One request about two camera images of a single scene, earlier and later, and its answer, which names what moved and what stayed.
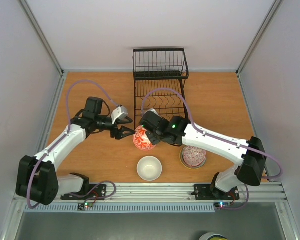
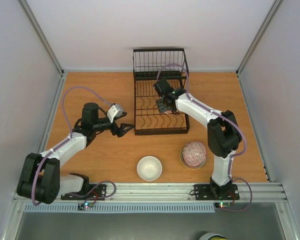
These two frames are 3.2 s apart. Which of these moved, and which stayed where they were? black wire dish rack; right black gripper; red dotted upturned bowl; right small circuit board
Moved: right black gripper
Stayed: right small circuit board; red dotted upturned bowl; black wire dish rack
